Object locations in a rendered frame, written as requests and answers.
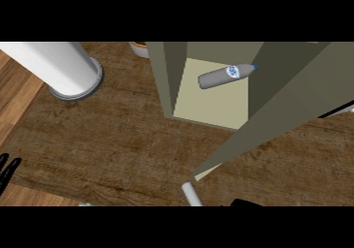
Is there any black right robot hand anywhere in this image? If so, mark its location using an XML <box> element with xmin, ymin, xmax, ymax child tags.
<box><xmin>228</xmin><ymin>198</ymin><xmax>265</xmax><ymax>207</ymax></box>

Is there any olive green cabinet door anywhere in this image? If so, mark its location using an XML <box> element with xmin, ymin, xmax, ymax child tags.
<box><xmin>191</xmin><ymin>42</ymin><xmax>354</xmax><ymax>182</ymax></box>

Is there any white cylinder with grey base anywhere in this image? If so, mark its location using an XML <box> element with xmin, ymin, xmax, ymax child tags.
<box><xmin>0</xmin><ymin>42</ymin><xmax>107</xmax><ymax>102</ymax></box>

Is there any black and white appliance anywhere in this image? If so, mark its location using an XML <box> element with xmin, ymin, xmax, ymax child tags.
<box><xmin>317</xmin><ymin>97</ymin><xmax>354</xmax><ymax>119</ymax></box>

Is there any grey water bottle, blue label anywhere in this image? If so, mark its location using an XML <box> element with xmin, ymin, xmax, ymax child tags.
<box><xmin>197</xmin><ymin>63</ymin><xmax>259</xmax><ymax>90</ymax></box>

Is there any white bowl with orange rim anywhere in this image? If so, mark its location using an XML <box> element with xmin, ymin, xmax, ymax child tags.
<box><xmin>127</xmin><ymin>42</ymin><xmax>151</xmax><ymax>59</ymax></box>

